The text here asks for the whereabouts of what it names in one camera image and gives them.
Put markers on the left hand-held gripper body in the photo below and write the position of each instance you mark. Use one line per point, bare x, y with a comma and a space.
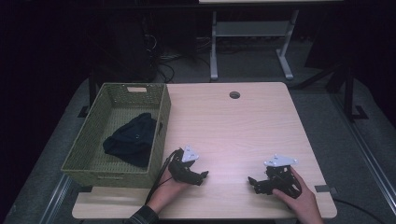
182, 169

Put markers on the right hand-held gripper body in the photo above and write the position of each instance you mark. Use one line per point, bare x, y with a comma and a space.
281, 179

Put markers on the dark cloth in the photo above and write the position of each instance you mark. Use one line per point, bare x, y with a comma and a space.
132, 141

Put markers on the green woven basket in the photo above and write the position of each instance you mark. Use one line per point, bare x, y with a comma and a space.
90, 146

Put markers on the person's left hand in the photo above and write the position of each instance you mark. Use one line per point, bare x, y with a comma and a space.
165, 193

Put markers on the person's right hand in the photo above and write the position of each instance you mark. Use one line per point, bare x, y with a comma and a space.
303, 203

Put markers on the grey tape strip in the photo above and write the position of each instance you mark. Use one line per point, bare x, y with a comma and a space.
325, 188

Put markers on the black metal stand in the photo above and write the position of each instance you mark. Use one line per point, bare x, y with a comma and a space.
349, 93

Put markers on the metal floor rail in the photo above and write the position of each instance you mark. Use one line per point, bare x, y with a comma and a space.
367, 155
56, 199

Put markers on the white metal table frame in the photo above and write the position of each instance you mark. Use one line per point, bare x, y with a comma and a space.
249, 29

